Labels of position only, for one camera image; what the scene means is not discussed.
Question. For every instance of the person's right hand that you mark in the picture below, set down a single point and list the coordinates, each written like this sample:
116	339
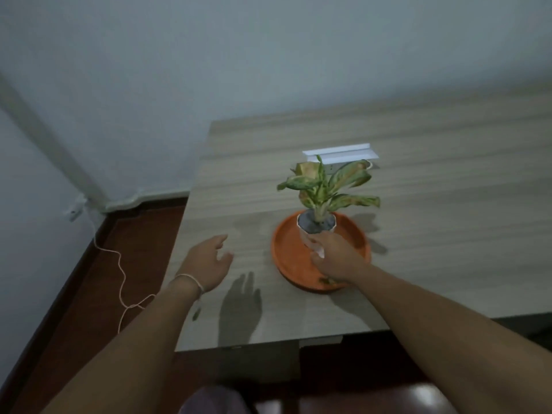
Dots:
340	258

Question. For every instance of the person's left hand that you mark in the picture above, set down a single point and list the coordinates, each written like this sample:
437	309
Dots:
202	265

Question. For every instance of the person's right thumb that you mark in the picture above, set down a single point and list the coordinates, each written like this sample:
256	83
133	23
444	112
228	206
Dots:
317	243

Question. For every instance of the person's left thumb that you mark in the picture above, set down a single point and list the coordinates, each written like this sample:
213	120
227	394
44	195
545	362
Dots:
226	257

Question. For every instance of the white faceted plant pot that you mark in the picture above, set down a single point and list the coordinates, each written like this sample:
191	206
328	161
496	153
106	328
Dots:
304	230

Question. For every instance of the person's right forearm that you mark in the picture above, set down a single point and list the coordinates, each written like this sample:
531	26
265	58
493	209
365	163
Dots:
444	336

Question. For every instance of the person's left forearm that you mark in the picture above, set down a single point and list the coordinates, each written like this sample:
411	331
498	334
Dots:
129	349

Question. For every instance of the orange round plant saucer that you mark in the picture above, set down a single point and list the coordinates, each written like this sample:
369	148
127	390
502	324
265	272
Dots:
291	258

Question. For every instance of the green leafy plant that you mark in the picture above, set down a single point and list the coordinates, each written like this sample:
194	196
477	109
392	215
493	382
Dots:
321	189

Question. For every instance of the white flat box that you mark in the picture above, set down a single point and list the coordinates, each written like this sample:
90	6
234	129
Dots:
340	153

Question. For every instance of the white baseboard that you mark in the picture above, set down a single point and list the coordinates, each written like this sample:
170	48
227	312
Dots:
146	197

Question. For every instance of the person's leg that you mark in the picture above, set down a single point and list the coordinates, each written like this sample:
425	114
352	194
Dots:
213	403

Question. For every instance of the brown glossy chair seat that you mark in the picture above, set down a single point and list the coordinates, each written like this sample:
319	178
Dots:
366	400

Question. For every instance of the white wall plug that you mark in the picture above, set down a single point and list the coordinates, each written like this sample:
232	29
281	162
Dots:
74	211

